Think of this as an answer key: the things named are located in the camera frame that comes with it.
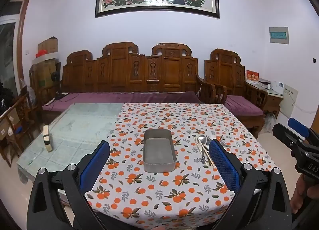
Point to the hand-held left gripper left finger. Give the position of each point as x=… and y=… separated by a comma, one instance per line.
x=96, y=167

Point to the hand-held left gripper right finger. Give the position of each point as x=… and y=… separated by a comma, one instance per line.
x=224, y=167

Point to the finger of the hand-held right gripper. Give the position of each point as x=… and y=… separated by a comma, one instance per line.
x=299, y=126
x=284, y=132

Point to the light wooden chopstick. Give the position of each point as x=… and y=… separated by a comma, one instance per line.
x=210, y=160
x=197, y=144

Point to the metal fork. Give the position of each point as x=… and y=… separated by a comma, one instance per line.
x=222, y=142

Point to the large metal spoon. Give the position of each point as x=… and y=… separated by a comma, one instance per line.
x=202, y=139

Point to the metal rectangular tray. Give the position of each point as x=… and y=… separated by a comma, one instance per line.
x=158, y=152

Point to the person's right hand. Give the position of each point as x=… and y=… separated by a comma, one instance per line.
x=297, y=195

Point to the clear plastic bag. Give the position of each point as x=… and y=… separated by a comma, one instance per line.
x=270, y=122

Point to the wooden side table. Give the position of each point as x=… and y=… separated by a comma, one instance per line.
x=274, y=102

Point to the white router box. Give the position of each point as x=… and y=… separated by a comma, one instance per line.
x=277, y=87

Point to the purple armchair cushion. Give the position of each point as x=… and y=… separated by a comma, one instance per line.
x=243, y=105

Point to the white printer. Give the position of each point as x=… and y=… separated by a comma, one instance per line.
x=264, y=84

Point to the beige box with black band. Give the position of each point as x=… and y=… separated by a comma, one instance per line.
x=48, y=140

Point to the person's dark clothing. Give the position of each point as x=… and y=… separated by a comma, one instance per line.
x=119, y=223

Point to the red desk calendar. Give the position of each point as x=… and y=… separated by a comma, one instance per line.
x=252, y=76

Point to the orange print tablecloth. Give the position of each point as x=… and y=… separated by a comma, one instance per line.
x=159, y=190

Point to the purple sofa cushion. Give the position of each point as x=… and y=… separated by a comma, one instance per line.
x=119, y=99

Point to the carved wooden armchair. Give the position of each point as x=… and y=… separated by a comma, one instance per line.
x=224, y=70

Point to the wooden side chair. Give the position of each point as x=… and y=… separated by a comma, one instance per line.
x=21, y=110

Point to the cardboard box with label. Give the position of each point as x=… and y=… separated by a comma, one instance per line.
x=8, y=125

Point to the small black fan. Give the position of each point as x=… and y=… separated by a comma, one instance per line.
x=56, y=78

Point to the carved wooden sofa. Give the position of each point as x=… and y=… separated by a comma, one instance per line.
x=124, y=70

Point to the large cardboard box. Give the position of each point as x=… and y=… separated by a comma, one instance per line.
x=44, y=74

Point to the black cloth pile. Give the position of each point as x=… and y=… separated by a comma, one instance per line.
x=5, y=97

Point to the white flat box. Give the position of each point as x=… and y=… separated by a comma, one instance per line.
x=48, y=58

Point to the red plastic item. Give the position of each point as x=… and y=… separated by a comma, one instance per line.
x=41, y=53

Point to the small cardboard box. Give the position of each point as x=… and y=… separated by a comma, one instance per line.
x=48, y=45

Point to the wall electrical panel box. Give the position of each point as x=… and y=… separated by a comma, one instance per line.
x=279, y=35

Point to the wooden door frame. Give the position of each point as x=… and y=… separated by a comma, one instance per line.
x=23, y=33

